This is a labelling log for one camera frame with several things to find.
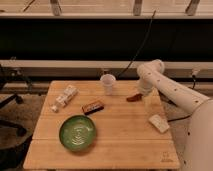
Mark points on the green ceramic bowl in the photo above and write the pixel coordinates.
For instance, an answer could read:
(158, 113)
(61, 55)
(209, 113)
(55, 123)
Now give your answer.
(77, 133)

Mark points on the brown chocolate bar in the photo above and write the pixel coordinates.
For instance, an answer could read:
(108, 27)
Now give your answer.
(92, 107)

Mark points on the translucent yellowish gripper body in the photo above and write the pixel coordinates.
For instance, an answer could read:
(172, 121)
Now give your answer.
(152, 100)

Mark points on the brown dried pepper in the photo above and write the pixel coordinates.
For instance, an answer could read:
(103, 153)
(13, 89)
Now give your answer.
(134, 98)

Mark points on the clear plastic cup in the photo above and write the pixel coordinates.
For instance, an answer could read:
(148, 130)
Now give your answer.
(108, 81)

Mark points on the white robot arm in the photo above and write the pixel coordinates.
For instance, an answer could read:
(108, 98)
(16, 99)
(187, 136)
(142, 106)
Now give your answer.
(198, 154)

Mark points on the white plastic bottle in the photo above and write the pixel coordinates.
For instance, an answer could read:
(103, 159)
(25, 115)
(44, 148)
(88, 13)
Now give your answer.
(63, 99)

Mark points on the black office chair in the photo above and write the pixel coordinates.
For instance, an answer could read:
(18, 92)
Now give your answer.
(7, 120)

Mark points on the white rectangular sponge block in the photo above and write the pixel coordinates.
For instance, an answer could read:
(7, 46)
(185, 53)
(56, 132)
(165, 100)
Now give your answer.
(159, 123)

